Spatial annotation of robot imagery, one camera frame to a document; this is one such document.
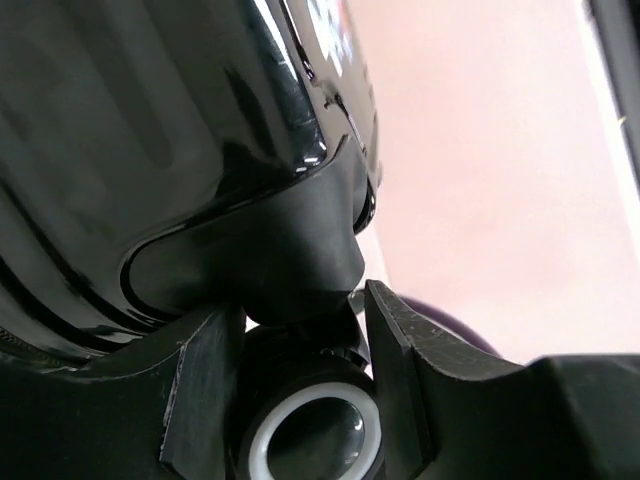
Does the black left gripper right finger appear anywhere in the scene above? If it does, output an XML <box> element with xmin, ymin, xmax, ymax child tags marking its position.
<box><xmin>365</xmin><ymin>281</ymin><xmax>639</xmax><ymax>479</ymax></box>

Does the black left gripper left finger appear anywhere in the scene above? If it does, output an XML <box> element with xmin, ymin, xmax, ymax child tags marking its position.
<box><xmin>1</xmin><ymin>304</ymin><xmax>245</xmax><ymax>479</ymax></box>

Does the black suitcase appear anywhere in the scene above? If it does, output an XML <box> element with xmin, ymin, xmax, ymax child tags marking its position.
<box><xmin>1</xmin><ymin>1</ymin><xmax>384</xmax><ymax>479</ymax></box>

